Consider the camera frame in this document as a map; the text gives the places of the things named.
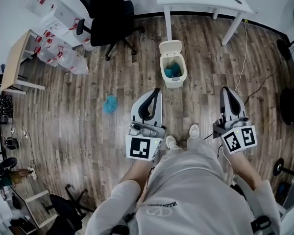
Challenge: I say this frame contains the person's left forearm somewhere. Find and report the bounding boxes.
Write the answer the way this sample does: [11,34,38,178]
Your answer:
[117,155,157,188]

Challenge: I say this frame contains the blue rubbish pieces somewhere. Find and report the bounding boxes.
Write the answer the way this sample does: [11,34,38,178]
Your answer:
[163,62,182,78]

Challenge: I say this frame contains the white floor cable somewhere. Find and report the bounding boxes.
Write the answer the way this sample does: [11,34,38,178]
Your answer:
[234,21,248,94]

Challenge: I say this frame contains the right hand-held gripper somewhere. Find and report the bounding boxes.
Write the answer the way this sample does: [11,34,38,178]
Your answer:
[212,87,258,155]

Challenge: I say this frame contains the person's white shoe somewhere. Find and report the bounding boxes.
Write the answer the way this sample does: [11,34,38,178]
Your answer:
[188,123,200,139]
[165,134,178,151]

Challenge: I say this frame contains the black floor cable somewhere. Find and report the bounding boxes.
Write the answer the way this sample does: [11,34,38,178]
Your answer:
[244,62,289,106]

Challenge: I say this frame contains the person's left white shoe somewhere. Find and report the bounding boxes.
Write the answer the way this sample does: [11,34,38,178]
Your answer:
[165,134,178,151]

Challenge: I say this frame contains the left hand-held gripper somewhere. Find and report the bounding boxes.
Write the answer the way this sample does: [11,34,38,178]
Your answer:
[125,87,167,162]

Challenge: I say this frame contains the person's right white shoe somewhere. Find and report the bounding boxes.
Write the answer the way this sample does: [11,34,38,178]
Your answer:
[188,123,200,139]

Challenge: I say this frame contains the white pedal trash bin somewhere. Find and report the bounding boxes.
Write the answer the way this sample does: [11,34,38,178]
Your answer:
[159,40,188,89]

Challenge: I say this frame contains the blue container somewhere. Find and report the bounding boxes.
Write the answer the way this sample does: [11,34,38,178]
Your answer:
[276,183,288,198]

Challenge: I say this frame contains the black bag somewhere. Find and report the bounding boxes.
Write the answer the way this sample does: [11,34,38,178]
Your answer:
[10,194,23,211]

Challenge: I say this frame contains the person's light grey trousers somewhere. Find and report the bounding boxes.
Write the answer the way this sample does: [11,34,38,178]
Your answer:
[161,136,211,161]

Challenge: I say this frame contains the person's right forearm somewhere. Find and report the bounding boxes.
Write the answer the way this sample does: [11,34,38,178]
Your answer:
[226,148,263,190]

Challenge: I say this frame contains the white frame table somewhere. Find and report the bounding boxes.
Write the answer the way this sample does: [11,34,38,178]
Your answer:
[22,189,58,230]

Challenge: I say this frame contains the white water dispenser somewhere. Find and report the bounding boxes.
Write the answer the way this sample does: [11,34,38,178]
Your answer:
[40,2,75,38]

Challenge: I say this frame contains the light wooden desk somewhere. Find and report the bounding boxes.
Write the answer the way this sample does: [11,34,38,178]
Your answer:
[0,29,47,93]

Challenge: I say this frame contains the large clear dispenser jug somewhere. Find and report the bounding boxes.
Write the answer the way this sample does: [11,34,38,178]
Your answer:
[23,0,57,18]

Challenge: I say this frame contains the blue crumpled ball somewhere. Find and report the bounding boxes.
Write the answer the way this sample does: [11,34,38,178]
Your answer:
[102,94,120,115]

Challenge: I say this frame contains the person's white shirt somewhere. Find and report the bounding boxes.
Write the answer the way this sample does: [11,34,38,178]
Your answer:
[87,150,282,235]

